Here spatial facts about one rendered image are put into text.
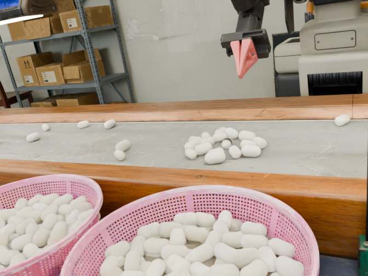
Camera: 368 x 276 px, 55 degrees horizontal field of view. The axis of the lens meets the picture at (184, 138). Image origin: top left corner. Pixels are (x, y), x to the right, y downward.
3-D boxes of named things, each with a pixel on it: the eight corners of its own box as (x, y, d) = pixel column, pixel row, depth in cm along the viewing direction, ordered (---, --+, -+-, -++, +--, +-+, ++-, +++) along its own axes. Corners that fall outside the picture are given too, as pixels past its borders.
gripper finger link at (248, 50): (246, 65, 72) (252, 31, 76) (213, 69, 75) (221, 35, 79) (254, 85, 77) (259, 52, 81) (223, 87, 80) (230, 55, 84)
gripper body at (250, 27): (264, 34, 74) (268, 9, 77) (219, 40, 79) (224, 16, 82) (270, 55, 79) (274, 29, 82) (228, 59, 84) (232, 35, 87)
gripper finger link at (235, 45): (258, 64, 71) (263, 29, 75) (224, 68, 74) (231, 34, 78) (265, 85, 76) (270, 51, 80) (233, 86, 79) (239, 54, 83)
